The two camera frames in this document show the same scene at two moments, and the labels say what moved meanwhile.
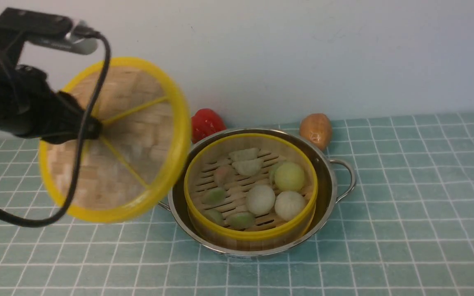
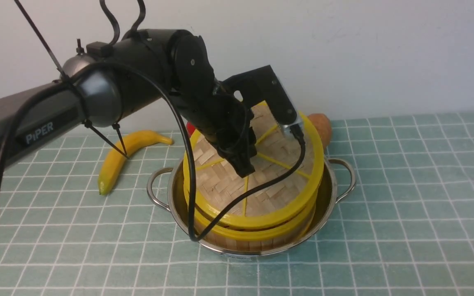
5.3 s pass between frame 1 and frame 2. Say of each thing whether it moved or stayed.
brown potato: stayed
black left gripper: moved
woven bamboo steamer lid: moved
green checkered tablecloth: stayed
